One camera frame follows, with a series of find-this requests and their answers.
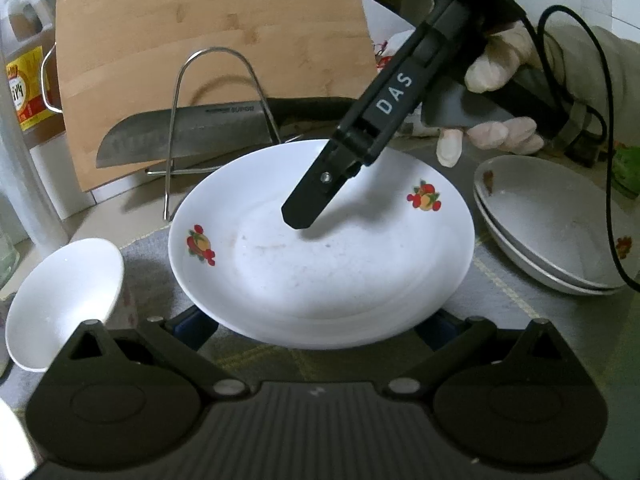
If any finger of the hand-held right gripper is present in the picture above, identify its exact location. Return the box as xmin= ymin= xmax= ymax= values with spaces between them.
xmin=281 ymin=2 xmax=471 ymax=230

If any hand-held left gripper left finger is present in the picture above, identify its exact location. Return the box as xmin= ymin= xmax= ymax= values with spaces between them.
xmin=64 ymin=305 xmax=251 ymax=397

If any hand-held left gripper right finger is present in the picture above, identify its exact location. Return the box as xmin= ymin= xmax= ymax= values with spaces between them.
xmin=382 ymin=310 xmax=566 ymax=397

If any large stained white floral plate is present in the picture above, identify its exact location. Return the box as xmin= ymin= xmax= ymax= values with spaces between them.
xmin=475 ymin=195 xmax=627 ymax=297

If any white floral bowl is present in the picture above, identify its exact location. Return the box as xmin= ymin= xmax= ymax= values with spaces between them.
xmin=5 ymin=238 xmax=125 ymax=372

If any person's right forearm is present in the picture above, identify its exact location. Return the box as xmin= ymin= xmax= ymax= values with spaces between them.
xmin=547 ymin=24 xmax=640 ymax=171

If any person's right hand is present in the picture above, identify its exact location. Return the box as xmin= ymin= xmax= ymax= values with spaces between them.
xmin=437 ymin=22 xmax=571 ymax=168

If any checked dish mat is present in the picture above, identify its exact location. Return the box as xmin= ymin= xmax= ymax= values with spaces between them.
xmin=0 ymin=220 xmax=640 ymax=411

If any bamboo cutting board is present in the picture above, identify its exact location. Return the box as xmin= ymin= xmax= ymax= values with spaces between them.
xmin=41 ymin=0 xmax=379 ymax=194

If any tall plastic wrap roll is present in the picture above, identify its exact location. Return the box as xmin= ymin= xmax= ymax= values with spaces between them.
xmin=0 ymin=44 xmax=71 ymax=256

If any brown oil bottle yellow cap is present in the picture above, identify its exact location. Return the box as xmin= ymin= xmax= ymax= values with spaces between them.
xmin=0 ymin=0 xmax=64 ymax=149

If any metal wire knife stand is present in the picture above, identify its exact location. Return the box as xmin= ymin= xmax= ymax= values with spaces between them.
xmin=144 ymin=47 xmax=282 ymax=221

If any steel cleaver black handle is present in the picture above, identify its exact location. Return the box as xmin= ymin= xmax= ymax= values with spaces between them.
xmin=95 ymin=97 xmax=362 ymax=170

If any black cable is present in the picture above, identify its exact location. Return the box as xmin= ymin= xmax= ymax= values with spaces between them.
xmin=502 ymin=0 xmax=640 ymax=292

